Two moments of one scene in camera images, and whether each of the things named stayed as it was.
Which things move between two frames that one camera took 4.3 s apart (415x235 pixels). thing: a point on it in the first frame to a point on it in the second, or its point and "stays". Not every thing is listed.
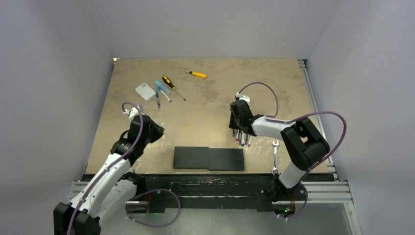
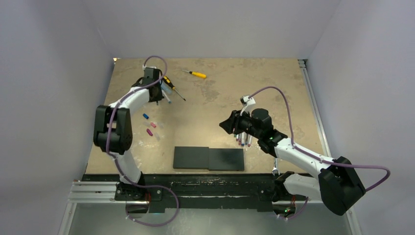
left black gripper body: x=153 y=134 to x=159 y=94
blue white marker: x=243 y=137 stays
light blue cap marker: x=160 y=89 stays
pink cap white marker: x=249 y=144 stays
